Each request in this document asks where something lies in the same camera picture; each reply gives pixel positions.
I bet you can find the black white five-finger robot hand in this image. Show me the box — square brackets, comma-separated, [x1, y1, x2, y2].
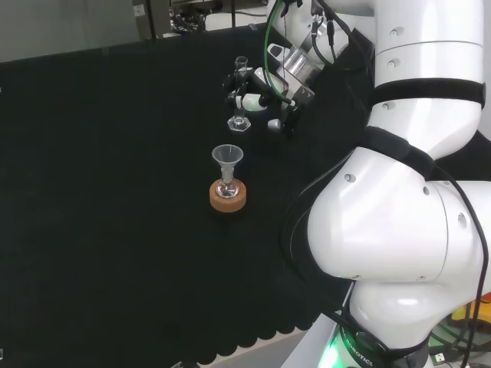
[223, 44, 319, 141]

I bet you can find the clear glass graduated cylinder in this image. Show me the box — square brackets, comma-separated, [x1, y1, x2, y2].
[226, 55, 252, 134]

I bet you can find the clear plastic funnel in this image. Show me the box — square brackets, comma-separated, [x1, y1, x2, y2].
[211, 144, 245, 182]

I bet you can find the clear round-bottom flask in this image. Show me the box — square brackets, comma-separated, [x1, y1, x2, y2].
[216, 175, 240, 199]

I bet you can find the grey cabinet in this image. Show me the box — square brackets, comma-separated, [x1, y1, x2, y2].
[131, 0, 172, 41]

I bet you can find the black bench cloth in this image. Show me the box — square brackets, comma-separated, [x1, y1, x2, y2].
[0, 23, 379, 367]

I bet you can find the yellow stop button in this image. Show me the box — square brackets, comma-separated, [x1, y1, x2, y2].
[450, 293, 491, 327]

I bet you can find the green cable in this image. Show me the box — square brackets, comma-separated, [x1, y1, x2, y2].
[264, 0, 293, 104]

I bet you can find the black cable bundle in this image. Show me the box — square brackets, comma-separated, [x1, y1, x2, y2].
[168, 6, 213, 38]

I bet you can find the cork ring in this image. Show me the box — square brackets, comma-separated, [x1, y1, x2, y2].
[209, 179, 248, 213]

